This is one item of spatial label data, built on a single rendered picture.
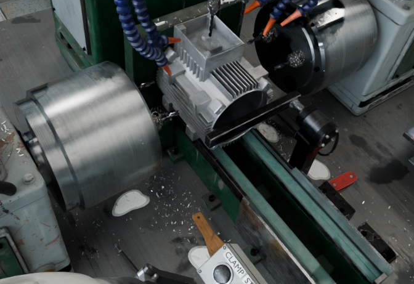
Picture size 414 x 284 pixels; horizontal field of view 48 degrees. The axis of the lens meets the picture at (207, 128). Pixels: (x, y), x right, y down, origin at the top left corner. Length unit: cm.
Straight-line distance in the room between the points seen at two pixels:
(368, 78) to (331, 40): 27
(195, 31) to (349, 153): 55
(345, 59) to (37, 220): 75
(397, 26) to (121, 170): 73
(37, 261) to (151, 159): 28
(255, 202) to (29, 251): 46
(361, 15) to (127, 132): 62
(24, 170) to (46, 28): 86
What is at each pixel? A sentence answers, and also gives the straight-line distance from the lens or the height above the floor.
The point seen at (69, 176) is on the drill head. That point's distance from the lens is 84.
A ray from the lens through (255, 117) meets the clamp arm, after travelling 101.
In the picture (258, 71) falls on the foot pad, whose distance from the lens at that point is 105.
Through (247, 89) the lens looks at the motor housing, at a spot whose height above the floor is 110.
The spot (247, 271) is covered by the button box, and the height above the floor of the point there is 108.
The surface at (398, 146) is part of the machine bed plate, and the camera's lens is 140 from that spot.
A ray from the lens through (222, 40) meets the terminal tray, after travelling 104.
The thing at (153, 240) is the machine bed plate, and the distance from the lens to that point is 109.
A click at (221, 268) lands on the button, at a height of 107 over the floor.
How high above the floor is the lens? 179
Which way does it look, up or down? 51 degrees down
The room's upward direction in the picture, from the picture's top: 9 degrees clockwise
